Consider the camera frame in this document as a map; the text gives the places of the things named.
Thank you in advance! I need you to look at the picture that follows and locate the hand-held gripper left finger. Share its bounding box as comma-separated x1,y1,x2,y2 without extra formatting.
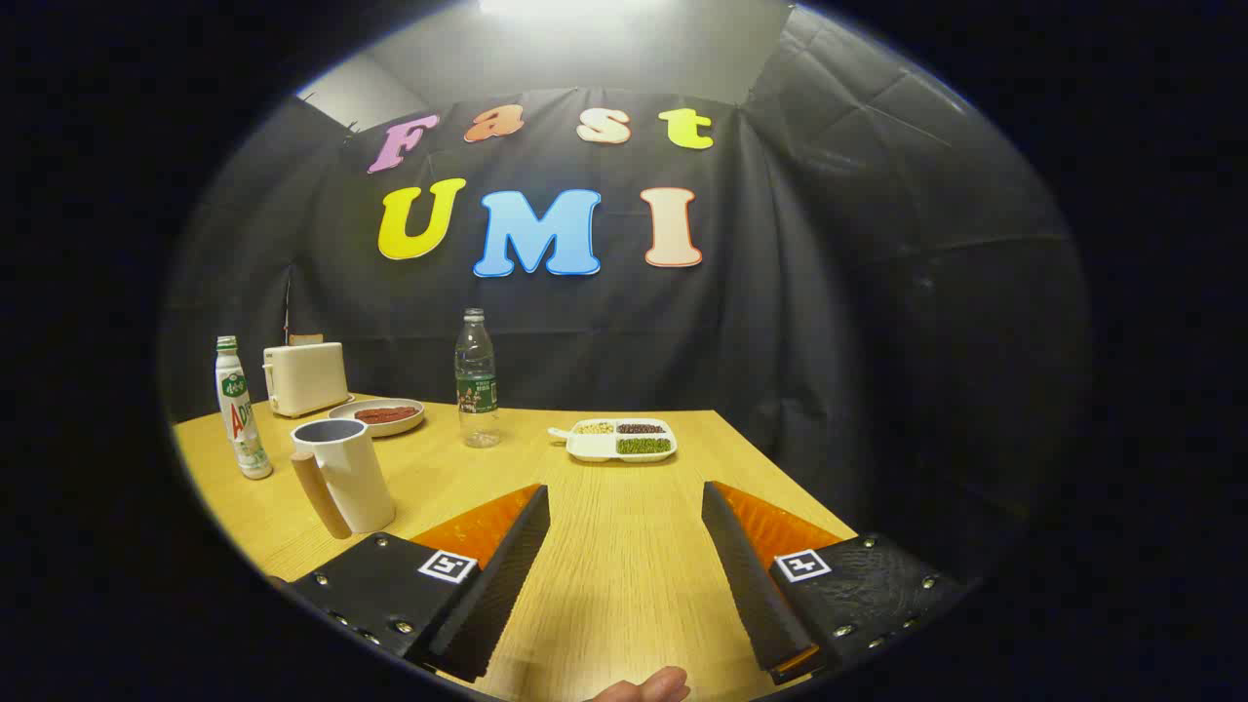
291,484,552,683

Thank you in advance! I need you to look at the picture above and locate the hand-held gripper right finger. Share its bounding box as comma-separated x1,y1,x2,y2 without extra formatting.
701,480,968,685

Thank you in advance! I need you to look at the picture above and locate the white cup with wooden handle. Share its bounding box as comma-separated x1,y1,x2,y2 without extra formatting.
291,418,397,540

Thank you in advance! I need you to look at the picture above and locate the white juice bottle green label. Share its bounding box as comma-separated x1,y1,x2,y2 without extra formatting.
215,336,274,481

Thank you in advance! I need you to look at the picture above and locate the clear plastic water bottle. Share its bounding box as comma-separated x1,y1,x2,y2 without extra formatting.
454,308,501,449

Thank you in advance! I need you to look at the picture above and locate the wooden table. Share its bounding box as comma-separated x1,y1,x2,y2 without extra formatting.
172,393,859,702

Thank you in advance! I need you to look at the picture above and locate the white divided tray with beans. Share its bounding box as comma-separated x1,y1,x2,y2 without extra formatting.
547,418,679,463

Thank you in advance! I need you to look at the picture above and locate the round white plate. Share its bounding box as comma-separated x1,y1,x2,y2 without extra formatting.
328,398,426,438

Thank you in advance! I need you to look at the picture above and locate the black backdrop cloth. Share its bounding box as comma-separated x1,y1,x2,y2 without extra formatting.
161,5,1088,557

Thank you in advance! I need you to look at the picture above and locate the white toaster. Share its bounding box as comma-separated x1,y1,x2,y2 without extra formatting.
262,341,352,418

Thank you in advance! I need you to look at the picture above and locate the ceiling light panel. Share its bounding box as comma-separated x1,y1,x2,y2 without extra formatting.
478,0,644,16

